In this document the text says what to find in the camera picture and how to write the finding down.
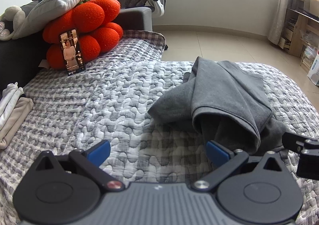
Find wooden shelf unit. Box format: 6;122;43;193
278;0;319;73

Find black smartphone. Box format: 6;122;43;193
59;28;86;75

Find grey checked quilt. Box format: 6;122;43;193
0;30;319;225

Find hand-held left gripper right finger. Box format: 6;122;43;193
191;140;286;193

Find white paper bag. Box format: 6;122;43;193
307;52;319;87

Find dark grey sofa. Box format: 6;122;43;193
0;7;152;93

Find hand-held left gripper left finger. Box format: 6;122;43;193
31;140;125;192

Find grey curtain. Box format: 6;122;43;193
268;0;301;46

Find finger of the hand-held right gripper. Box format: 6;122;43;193
282;132;319;157

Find folded beige clothes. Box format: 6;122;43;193
0;97;34;149

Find grey plush toy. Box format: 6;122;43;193
0;5;25;41

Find grey garment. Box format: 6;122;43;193
148;56;297;156

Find orange tomato plush cushion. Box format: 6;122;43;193
42;0;124;70

